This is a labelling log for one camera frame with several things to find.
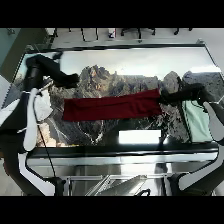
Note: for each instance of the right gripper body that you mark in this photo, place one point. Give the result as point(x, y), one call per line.
point(169, 98)

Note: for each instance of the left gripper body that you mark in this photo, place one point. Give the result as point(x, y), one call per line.
point(71, 80)

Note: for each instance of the dark red garment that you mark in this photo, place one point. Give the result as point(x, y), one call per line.
point(110, 107)

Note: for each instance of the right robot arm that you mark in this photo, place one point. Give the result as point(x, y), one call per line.
point(213, 121)

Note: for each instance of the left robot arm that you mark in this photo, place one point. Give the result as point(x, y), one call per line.
point(36, 71)

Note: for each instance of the pale green garment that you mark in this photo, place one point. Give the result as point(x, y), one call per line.
point(197, 123)

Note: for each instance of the white garment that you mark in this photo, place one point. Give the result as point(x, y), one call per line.
point(43, 107)

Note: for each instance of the silver frame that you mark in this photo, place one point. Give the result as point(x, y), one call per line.
point(110, 159)

